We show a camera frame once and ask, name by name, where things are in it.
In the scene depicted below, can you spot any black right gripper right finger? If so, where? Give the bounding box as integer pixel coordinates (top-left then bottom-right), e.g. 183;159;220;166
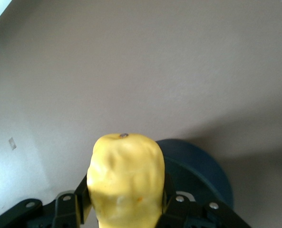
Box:
155;174;204;228

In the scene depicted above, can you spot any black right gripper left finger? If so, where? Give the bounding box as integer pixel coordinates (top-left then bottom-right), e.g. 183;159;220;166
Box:
52;175;94;228

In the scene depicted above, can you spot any yellow potato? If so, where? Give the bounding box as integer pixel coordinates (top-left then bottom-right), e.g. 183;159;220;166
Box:
86;132;167;228

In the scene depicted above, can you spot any blue round plate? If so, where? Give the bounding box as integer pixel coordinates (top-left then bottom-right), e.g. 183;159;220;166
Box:
154;139;234;216

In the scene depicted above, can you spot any brown table cover sheet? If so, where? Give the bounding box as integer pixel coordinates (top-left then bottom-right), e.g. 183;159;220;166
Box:
0;0;282;228

